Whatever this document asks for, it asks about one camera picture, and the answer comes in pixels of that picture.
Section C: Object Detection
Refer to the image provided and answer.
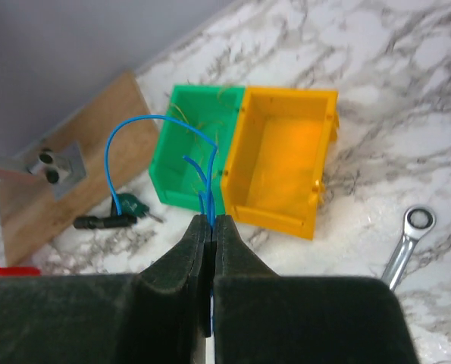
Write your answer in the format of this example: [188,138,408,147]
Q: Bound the grey metal bracket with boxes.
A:
[0,140,88,202]

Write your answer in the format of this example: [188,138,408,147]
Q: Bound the wooden board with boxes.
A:
[0,71,158,266]

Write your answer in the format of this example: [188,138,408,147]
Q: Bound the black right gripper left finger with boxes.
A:
[0,215,211,363]

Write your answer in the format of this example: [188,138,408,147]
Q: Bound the blue wire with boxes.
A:
[104,115,219,228]

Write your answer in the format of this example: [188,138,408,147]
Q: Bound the black cylindrical tool handle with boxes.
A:
[73,215,137,230]

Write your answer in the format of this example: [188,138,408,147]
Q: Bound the silver ratchet wrench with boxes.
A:
[381,205,437,291]

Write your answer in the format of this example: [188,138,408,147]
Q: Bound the green handled screwdriver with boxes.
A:
[117,193,164,223]

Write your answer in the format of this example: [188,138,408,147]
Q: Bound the red plastic bin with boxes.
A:
[0,266,42,277]

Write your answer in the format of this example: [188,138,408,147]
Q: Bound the green plastic bin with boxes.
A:
[149,84,246,215]

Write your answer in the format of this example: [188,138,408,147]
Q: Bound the yellow plastic bin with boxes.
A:
[221,86,340,240]

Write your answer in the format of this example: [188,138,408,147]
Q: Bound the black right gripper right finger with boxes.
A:
[213,215,418,363]

